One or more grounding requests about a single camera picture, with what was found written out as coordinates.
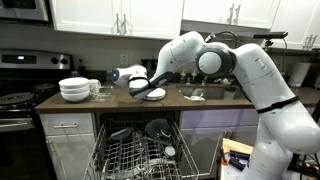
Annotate white mug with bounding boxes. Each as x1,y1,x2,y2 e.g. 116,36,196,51
88,79,101,94

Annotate stainless steel stove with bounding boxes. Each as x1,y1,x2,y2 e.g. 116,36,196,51
0,49,73,180

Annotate white upper cabinets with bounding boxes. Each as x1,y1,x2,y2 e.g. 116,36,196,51
49,0,319,47

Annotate white lower cabinet drawers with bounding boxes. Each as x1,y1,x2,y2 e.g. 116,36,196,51
40,113,95,180

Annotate white robot base table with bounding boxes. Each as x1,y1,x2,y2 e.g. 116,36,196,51
219,138,253,180

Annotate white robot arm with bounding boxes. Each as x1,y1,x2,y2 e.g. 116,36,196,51
111,31,320,180

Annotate wire dishwasher rack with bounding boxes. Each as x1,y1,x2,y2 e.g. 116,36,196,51
82,123,199,180

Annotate microwave oven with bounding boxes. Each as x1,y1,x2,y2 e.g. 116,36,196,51
0,0,49,22

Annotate kitchen sink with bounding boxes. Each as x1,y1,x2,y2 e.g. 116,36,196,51
177,85,245,101

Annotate stack of white bowls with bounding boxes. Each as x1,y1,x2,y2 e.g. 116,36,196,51
59,77,90,102

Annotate open dishwasher door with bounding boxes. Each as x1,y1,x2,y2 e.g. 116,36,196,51
183,133,219,180

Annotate clear glass jar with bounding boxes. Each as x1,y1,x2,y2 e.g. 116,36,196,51
91,86,114,103

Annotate black camera on stand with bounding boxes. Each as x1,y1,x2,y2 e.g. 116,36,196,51
253,31,288,47

